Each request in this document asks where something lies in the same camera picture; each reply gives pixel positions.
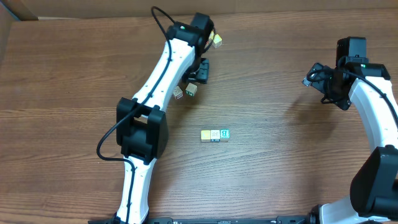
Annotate yellow wooden block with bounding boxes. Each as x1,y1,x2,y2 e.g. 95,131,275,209
212,34,223,48
200,130,211,142
208,31,215,43

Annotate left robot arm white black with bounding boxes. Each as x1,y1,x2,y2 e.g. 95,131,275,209
113,13,215,223

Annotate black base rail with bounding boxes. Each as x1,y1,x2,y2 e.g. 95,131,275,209
144,215,317,224

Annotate white wooden block red drawing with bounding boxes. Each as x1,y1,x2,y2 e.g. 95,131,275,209
173,86,183,100

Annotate tan wooden block blue side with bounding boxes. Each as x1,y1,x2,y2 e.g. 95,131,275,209
210,129,221,142

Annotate green wooden block letter B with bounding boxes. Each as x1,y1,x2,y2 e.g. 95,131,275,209
220,129,230,141

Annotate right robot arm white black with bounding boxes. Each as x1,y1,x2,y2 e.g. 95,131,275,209
302,37,397,223

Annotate white wooden block green side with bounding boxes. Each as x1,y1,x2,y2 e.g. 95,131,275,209
185,83,198,96

